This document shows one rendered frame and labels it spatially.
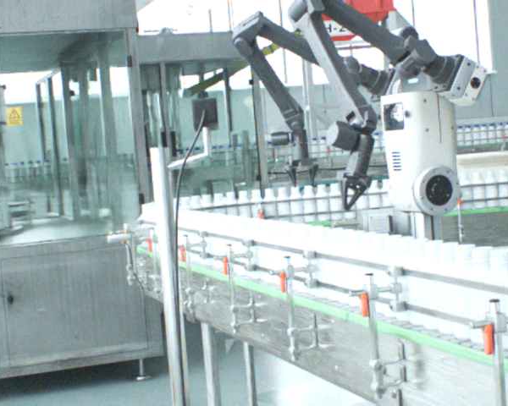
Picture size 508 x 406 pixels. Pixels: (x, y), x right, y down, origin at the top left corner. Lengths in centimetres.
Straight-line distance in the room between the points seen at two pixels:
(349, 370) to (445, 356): 45
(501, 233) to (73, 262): 263
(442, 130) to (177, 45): 531
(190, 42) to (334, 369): 627
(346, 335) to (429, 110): 118
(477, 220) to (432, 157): 161
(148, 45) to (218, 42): 57
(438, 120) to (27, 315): 358
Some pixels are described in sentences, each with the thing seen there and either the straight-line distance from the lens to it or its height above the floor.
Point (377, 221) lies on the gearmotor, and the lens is 469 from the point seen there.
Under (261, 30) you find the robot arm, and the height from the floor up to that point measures 174.
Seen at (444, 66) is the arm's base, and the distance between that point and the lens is 319.
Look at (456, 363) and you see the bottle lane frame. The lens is 190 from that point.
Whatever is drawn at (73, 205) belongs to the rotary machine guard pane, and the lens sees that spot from 637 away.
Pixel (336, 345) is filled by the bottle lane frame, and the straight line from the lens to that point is 239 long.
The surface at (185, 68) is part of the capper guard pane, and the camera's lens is 851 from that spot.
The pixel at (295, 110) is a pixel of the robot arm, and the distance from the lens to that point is 366.
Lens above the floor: 137
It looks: 3 degrees down
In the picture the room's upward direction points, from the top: 5 degrees counter-clockwise
